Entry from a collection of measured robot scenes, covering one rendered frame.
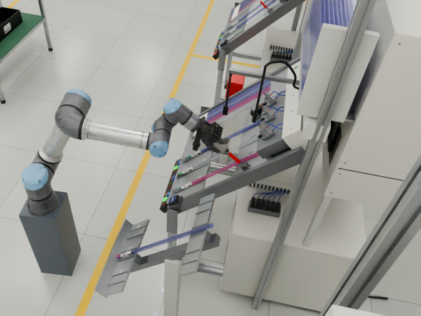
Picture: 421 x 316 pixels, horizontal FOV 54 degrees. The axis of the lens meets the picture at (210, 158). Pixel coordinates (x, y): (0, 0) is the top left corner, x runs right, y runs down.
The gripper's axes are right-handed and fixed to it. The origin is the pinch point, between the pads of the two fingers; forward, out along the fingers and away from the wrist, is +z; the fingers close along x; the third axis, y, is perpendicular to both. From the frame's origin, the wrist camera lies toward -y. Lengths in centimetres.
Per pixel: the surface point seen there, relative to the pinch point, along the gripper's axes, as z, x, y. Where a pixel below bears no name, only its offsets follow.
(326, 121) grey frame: 1, -25, 56
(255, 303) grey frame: 75, -25, -54
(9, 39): -133, 146, -163
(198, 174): -1.9, -5.8, -16.1
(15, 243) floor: -44, -16, -144
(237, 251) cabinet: 37, -21, -29
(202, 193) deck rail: -1.3, -20.9, -9.6
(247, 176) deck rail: 4.0, -20.9, 13.5
